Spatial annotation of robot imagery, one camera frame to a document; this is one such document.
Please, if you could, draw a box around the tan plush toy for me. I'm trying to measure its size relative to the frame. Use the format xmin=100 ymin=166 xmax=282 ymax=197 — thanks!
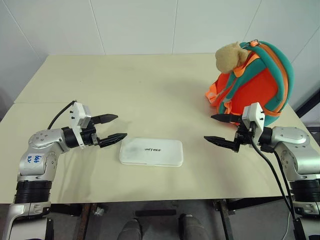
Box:
xmin=215 ymin=41 xmax=251 ymax=74

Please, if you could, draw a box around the dark rounded shape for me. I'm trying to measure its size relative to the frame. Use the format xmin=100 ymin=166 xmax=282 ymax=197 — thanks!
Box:
xmin=177 ymin=213 xmax=210 ymax=240
xmin=117 ymin=219 xmax=144 ymax=240

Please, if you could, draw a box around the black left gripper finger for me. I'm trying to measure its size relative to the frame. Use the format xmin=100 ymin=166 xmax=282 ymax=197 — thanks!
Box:
xmin=97 ymin=132 xmax=128 ymax=149
xmin=90 ymin=113 xmax=119 ymax=125

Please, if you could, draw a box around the orange and teal backpack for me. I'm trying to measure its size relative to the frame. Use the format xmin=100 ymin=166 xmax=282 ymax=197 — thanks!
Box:
xmin=204 ymin=39 xmax=296 ymax=127

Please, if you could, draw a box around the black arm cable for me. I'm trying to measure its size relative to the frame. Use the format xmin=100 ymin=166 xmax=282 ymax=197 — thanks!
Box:
xmin=249 ymin=121 xmax=300 ymax=222
xmin=47 ymin=100 xmax=77 ymax=131
xmin=261 ymin=146 xmax=298 ymax=221

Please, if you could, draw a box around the rusty brown table leg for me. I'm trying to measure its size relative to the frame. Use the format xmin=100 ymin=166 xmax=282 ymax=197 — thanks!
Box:
xmin=74 ymin=202 xmax=98 ymax=240

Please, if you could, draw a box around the black metal table frame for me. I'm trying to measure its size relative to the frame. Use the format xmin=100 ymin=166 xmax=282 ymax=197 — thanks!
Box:
xmin=212 ymin=196 xmax=297 ymax=240

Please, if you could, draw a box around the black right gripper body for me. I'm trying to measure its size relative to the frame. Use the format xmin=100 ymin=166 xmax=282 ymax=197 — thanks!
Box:
xmin=234 ymin=116 xmax=256 ymax=154

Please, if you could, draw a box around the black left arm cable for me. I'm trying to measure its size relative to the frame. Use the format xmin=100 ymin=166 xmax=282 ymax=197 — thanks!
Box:
xmin=47 ymin=100 xmax=77 ymax=131

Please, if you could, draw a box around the thin white cable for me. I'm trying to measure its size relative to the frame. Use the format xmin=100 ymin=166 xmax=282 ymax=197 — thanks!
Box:
xmin=281 ymin=216 xmax=296 ymax=240

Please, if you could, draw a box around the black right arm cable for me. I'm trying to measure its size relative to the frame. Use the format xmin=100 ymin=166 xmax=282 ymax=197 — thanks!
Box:
xmin=249 ymin=121 xmax=300 ymax=222
xmin=261 ymin=146 xmax=298 ymax=221

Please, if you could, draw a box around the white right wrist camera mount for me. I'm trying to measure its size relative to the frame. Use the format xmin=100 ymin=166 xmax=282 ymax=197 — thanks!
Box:
xmin=241 ymin=102 xmax=266 ymax=146

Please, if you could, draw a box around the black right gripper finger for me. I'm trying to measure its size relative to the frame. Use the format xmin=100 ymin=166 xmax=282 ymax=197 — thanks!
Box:
xmin=210 ymin=113 xmax=243 ymax=124
xmin=203 ymin=135 xmax=238 ymax=151

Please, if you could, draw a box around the white plastic case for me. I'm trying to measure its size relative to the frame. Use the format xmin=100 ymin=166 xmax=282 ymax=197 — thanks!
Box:
xmin=119 ymin=136 xmax=186 ymax=168

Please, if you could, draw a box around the flat black bar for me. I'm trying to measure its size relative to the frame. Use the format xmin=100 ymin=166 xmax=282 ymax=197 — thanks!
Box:
xmin=134 ymin=209 xmax=177 ymax=217

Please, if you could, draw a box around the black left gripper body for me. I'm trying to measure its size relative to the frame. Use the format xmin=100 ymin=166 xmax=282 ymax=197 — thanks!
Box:
xmin=79 ymin=125 xmax=102 ymax=149

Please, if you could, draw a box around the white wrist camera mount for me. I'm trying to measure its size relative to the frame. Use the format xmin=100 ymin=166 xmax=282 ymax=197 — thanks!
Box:
xmin=241 ymin=102 xmax=266 ymax=146
xmin=69 ymin=100 xmax=94 ymax=150

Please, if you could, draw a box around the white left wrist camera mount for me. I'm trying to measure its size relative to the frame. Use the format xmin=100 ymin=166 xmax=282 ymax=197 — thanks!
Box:
xmin=69 ymin=100 xmax=94 ymax=150

